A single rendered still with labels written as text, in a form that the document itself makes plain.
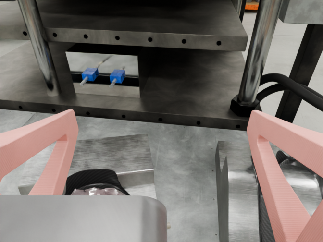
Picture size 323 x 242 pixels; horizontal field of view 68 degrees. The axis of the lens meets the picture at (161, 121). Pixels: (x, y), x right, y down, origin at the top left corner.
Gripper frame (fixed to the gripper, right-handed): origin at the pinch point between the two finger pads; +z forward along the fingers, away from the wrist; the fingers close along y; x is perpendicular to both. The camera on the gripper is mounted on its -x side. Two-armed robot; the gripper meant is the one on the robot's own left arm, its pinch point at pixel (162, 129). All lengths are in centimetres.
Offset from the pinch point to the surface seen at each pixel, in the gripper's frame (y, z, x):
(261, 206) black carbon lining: -17.3, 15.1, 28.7
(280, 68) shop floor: -151, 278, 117
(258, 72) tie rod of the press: -31, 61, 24
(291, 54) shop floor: -187, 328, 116
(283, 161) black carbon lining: -23.0, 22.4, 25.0
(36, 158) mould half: 26.7, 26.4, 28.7
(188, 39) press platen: -9, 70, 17
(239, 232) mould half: -12.9, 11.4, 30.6
